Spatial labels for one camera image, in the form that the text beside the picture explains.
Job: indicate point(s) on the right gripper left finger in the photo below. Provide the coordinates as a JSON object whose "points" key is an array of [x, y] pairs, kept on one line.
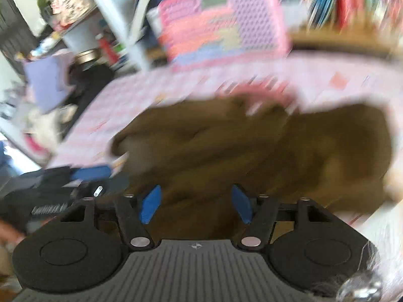
{"points": [[133, 214]]}

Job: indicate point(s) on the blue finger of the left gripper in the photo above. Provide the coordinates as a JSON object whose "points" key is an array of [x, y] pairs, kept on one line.
{"points": [[91, 173]]}

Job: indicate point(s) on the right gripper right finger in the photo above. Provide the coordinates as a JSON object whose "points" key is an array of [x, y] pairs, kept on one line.
{"points": [[258, 214]]}

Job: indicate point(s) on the brown corduroy trousers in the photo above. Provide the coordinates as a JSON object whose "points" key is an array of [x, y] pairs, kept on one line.
{"points": [[196, 150]]}

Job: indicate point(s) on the lilac folded cloth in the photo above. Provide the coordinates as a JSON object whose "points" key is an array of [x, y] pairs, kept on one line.
{"points": [[48, 78]]}

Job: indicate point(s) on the brass bowl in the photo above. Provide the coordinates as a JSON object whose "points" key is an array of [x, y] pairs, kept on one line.
{"points": [[87, 56]]}

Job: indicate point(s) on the pink checked desk mat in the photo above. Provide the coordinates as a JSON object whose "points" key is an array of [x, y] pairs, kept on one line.
{"points": [[304, 82]]}

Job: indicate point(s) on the pink learning keyboard toy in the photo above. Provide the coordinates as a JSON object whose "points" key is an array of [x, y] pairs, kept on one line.
{"points": [[200, 33]]}

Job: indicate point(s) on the white shelf post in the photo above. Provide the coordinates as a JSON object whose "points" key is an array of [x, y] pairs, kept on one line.
{"points": [[119, 16]]}

